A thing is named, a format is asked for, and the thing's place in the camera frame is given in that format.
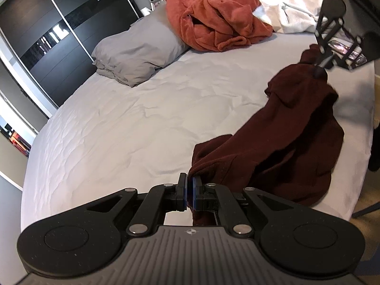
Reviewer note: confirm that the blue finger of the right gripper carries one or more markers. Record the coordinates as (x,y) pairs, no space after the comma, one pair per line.
(321,63)

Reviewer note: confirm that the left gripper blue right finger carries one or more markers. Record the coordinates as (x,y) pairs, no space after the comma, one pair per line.
(195,193)

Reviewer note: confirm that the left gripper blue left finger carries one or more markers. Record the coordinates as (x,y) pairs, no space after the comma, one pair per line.
(181,193)

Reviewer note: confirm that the dark red sweater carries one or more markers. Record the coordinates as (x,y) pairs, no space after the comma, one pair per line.
(289,147)

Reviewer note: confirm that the white crumpled garment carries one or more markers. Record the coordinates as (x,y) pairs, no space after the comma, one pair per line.
(289,16)

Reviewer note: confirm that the grey bed sheet mattress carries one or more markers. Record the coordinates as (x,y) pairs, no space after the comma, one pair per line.
(108,136)

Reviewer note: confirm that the orange fleece blanket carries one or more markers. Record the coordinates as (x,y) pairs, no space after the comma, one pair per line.
(217,25)

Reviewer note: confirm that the grey pillow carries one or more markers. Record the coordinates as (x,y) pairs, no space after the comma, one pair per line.
(135,55)

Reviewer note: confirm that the nightstand items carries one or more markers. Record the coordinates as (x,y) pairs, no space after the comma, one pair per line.
(153,5)

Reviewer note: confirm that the black sliding wardrobe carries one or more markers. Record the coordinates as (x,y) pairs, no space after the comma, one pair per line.
(54,39)

